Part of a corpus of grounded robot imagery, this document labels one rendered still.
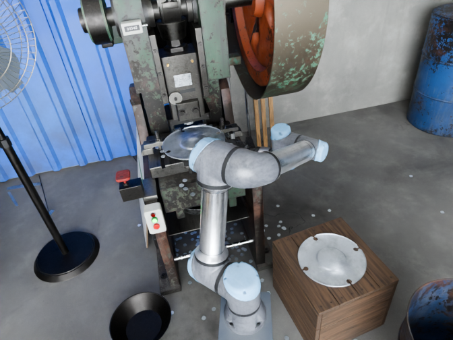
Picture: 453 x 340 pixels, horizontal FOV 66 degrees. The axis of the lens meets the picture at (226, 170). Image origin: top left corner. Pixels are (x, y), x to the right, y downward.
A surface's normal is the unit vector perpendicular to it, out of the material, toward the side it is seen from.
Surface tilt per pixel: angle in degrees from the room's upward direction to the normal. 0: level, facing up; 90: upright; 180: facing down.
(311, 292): 0
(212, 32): 90
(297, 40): 100
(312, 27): 95
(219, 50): 90
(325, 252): 0
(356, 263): 0
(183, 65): 90
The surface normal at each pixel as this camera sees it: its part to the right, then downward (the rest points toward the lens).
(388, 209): -0.09, -0.80
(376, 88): 0.23, 0.57
